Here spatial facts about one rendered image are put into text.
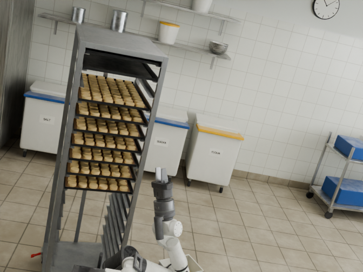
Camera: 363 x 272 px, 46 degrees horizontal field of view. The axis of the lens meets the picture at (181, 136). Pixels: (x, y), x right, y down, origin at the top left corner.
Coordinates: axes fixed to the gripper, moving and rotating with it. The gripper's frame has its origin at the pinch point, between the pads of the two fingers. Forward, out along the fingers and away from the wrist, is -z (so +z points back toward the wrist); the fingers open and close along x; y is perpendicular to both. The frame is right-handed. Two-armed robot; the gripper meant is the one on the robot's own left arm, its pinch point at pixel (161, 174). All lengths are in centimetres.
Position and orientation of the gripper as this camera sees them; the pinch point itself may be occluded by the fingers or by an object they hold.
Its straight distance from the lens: 182.4
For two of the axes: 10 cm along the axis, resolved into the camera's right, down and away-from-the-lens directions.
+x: 5.4, 0.1, -8.4
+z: 0.9, 9.9, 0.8
